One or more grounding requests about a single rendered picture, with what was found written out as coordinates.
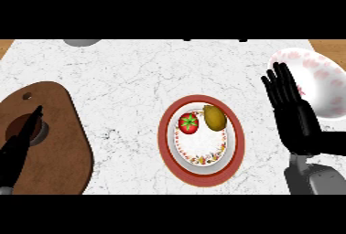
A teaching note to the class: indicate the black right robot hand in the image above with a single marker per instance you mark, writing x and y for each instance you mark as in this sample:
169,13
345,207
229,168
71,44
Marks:
295,122

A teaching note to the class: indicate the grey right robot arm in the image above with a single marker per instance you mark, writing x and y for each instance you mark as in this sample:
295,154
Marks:
317,179

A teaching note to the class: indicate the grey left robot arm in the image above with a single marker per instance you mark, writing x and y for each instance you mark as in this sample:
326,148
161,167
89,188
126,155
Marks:
5,190

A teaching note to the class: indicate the white bowl with pink pattern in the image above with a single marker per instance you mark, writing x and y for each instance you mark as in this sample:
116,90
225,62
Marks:
324,79

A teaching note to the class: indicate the white plate with floral rim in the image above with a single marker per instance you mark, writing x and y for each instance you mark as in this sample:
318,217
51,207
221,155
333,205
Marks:
203,146

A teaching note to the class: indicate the red tomato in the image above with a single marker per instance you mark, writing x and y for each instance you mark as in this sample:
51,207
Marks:
188,123

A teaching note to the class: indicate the red round placemat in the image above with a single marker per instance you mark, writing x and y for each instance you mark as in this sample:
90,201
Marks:
237,143

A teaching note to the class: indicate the yellow-brown potato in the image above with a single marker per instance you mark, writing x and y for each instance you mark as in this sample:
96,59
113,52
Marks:
215,118

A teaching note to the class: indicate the brown wooden cutting board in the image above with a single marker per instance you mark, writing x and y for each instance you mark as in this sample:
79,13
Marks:
61,146

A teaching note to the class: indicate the grey rounded object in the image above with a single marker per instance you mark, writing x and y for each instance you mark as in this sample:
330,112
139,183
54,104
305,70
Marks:
82,42

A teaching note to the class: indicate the brown cupcake in grey wrapper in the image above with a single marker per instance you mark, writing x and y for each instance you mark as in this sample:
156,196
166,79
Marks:
42,129

